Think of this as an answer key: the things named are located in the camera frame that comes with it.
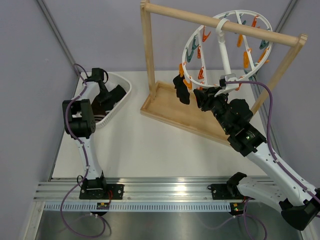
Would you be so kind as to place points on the white slotted cable duct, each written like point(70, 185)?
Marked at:
point(175, 207)

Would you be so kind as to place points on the black sock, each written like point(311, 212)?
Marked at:
point(182, 92)

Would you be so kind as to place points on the white perforated plastic basket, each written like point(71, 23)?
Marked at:
point(113, 81)

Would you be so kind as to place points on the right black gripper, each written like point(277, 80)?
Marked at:
point(205, 97)

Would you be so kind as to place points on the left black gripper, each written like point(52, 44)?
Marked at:
point(105, 98)

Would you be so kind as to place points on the white round clip hanger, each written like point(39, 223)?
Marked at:
point(194, 49)

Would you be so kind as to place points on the aluminium mounting rail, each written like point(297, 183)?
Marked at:
point(139, 189)

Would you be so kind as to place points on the wooden hanger rack frame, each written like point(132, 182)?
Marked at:
point(162, 103)

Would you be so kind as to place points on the brown sock with stripes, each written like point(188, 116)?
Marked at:
point(101, 109)

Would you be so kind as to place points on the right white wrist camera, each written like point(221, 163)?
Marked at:
point(228, 83)

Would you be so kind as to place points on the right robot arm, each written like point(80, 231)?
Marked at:
point(294, 198)

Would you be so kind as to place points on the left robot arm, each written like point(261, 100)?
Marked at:
point(80, 124)

